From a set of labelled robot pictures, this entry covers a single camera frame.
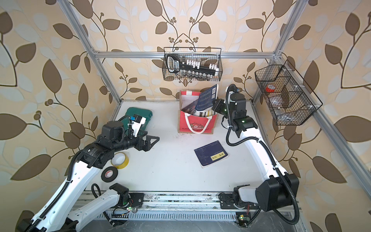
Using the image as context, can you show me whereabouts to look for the red tape roll in basket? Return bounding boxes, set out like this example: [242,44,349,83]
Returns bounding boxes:
[265,84,276,93]

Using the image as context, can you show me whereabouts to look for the socket wrench set in basket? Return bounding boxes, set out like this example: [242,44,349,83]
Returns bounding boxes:
[163,54,222,78]

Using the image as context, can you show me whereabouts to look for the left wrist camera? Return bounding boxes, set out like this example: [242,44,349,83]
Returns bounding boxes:
[128,114,146,137]

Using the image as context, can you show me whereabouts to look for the black wire basket wall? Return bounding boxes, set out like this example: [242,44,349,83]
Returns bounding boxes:
[255,61,323,126]
[162,46,223,83]

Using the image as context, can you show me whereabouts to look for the green plastic tool case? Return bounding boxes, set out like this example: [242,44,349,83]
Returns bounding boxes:
[119,107,153,131]

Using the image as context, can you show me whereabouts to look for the yellow tape roll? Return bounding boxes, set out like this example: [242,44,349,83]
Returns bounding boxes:
[111,152,129,169]

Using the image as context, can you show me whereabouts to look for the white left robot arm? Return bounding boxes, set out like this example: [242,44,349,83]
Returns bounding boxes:
[16,121,159,232]

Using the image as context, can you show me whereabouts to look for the black wire basket right wall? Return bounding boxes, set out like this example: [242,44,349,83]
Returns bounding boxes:
[255,61,323,126]

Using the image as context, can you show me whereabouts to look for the red and burlap canvas bag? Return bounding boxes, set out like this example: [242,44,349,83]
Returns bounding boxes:
[177,90,217,134]

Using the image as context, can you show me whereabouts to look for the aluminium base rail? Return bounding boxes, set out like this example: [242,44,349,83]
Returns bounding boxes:
[78,189,303,222]

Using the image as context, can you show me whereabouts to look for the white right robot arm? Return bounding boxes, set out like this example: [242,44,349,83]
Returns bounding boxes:
[212,84,300,228]

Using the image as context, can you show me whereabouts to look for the dark book large white characters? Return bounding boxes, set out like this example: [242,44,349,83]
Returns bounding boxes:
[182,100,198,115]

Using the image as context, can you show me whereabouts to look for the black wire basket back wall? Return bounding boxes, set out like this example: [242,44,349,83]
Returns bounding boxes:
[162,46,223,83]

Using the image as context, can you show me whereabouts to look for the black tape roll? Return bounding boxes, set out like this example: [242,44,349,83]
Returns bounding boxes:
[101,166,118,183]

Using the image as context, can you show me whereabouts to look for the navy book yellow label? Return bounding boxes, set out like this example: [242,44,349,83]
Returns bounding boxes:
[195,84,219,112]

